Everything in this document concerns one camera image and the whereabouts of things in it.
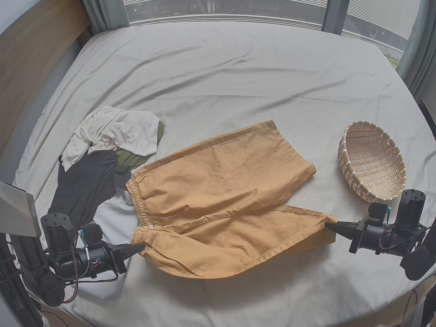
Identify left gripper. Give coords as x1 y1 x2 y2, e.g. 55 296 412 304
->
77 243 127 274

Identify white garment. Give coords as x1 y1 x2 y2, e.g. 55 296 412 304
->
65 106 161 171

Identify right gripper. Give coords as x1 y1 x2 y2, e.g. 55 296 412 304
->
349 224 386 253

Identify round woven basket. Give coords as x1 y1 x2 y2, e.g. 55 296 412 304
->
337 121 406 203

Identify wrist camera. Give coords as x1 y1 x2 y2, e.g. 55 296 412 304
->
78 224 103 248
367 201 390 225

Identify green garment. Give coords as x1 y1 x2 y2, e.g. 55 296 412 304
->
114 119 165 169

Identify tan shorts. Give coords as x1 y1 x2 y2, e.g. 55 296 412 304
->
125 119 338 279

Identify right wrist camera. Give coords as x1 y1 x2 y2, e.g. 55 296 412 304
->
367 201 390 225

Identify black garment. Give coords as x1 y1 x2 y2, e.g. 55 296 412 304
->
48 150 131 229

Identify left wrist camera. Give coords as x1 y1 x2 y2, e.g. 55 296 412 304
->
78 224 103 248

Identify window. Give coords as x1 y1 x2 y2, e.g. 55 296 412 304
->
116 0 424 62

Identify bed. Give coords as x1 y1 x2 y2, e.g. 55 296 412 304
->
0 0 436 327

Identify blue-green curtain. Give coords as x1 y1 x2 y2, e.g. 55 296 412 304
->
73 0 131 35
397 0 436 98

